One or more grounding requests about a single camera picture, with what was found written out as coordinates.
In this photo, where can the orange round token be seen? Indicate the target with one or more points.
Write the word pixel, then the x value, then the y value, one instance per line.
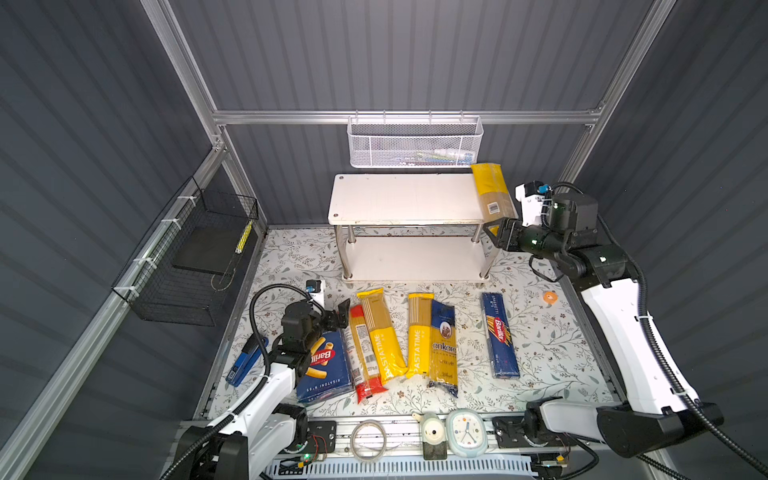
pixel 550 297

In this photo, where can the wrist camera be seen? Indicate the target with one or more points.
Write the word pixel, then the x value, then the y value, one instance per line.
pixel 316 289
pixel 531 201

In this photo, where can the blue Barilla spaghetti box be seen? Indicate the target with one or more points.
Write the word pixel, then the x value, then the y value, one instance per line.
pixel 502 354

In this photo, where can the dark blue spaghetti bag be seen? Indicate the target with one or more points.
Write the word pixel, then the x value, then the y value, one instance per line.
pixel 443 370

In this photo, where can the blue stapler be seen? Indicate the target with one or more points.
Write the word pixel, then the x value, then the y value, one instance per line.
pixel 243 364

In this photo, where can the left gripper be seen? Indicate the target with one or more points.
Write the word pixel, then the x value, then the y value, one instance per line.
pixel 330 323

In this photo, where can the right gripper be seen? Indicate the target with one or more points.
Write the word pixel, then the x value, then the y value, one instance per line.
pixel 507 231

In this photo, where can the yellow pastatime spaghetti bag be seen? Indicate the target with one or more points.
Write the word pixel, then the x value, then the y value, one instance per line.
pixel 382 334
pixel 419 331

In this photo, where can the white two-tier shelf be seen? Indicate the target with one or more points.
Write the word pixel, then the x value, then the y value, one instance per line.
pixel 409 200

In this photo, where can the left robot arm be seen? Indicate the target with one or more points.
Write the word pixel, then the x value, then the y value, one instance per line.
pixel 245 439

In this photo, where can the yellow spaghetti bag with barcode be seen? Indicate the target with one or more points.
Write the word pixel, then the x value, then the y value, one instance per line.
pixel 493 195

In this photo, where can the pens in white basket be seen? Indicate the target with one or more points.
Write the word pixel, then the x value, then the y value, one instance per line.
pixel 439 157

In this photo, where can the yellow marker pen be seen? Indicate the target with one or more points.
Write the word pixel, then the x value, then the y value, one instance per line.
pixel 244 238

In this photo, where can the mint alarm clock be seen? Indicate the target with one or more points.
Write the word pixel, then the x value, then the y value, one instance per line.
pixel 466 433

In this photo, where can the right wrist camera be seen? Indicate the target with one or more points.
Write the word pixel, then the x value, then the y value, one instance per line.
pixel 531 201

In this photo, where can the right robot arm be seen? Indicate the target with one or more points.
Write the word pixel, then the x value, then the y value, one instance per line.
pixel 660 408

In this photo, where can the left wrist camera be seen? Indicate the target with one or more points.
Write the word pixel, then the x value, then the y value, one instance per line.
pixel 316 289

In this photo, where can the blue Barilla rigatoni box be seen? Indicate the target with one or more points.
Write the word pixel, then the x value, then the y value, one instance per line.
pixel 329 373

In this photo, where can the red-ended spaghetti bag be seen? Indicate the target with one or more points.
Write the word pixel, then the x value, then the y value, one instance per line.
pixel 363 363

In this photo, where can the black wire basket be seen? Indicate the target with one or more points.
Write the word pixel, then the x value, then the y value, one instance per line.
pixel 190 274

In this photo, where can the white wire mesh basket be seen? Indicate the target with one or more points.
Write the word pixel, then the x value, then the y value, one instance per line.
pixel 372 140

